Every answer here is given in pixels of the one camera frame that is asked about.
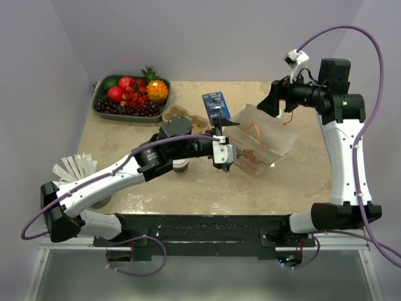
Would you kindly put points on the black paper coffee cup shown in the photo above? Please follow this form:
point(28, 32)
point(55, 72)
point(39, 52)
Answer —
point(180, 165)

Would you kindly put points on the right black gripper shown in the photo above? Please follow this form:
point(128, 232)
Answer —
point(281, 89)

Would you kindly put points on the blue blister pack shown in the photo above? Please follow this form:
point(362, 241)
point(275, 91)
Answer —
point(216, 106)

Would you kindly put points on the green apple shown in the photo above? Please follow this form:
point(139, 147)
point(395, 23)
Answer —
point(109, 83)

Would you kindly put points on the aluminium frame rail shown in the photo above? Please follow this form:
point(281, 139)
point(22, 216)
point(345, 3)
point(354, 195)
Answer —
point(339, 269)

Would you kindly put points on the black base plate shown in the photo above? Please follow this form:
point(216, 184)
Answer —
point(259, 236)

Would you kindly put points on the red apple back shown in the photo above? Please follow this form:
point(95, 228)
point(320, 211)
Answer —
point(126, 83)

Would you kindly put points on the red apple front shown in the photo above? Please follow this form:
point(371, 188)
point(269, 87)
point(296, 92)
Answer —
point(116, 94)

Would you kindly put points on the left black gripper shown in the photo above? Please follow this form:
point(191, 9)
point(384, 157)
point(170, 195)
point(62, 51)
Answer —
point(219, 123)

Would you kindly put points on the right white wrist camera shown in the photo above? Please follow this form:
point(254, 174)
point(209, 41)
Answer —
point(297, 60)

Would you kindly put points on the red apple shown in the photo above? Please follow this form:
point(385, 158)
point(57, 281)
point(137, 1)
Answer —
point(126, 83)
point(116, 94)

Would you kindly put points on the orange pineapple toy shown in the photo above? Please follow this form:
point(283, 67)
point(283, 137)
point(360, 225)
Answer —
point(157, 90)

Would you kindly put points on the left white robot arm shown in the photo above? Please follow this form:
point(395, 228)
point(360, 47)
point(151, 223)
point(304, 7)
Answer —
point(67, 212)

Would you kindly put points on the red cherries bunch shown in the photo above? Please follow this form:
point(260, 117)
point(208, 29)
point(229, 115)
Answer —
point(137, 96)

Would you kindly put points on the bottom pulp cup carrier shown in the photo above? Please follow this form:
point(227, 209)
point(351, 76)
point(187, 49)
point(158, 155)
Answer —
point(199, 123)

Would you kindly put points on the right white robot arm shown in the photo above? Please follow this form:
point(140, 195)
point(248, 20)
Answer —
point(342, 117)

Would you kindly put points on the dark red grape bunch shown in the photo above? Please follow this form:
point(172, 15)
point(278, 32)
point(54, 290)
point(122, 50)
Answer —
point(140, 108)

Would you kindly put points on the grey straw holder cup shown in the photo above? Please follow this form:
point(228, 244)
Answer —
point(100, 204)

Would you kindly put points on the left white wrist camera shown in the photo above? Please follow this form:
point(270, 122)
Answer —
point(223, 152)

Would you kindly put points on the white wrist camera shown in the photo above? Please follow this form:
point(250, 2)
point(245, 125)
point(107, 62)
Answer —
point(297, 60)
point(223, 152)

